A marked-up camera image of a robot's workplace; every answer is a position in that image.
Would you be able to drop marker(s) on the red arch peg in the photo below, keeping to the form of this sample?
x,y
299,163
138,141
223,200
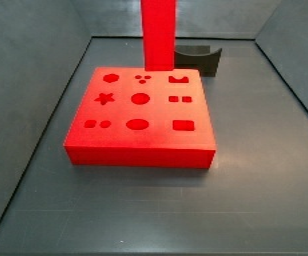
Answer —
x,y
158,27

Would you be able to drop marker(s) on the red shape sorter block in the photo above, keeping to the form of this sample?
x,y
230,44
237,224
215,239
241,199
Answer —
x,y
142,118

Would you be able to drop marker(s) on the black curved holder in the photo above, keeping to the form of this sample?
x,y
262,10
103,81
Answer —
x,y
198,57

